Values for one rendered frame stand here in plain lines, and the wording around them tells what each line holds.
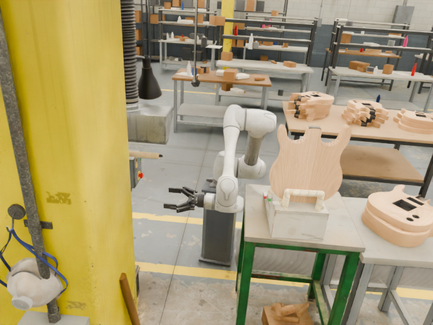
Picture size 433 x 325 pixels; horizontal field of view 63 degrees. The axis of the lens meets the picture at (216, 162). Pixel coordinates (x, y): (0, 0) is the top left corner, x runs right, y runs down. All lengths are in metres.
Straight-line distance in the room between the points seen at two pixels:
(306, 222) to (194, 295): 1.28
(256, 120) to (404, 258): 1.08
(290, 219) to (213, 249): 1.30
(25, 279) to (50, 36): 0.48
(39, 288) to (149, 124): 1.03
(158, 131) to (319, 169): 0.80
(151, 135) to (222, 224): 1.34
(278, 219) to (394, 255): 0.63
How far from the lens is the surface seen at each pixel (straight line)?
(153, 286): 2.90
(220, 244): 2.96
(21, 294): 0.84
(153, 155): 1.90
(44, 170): 0.71
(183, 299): 2.80
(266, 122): 2.14
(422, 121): 4.11
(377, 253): 2.03
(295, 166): 1.73
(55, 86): 0.64
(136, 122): 1.70
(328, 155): 1.74
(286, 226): 1.84
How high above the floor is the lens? 2.05
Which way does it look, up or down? 25 degrees down
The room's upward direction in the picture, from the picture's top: 4 degrees clockwise
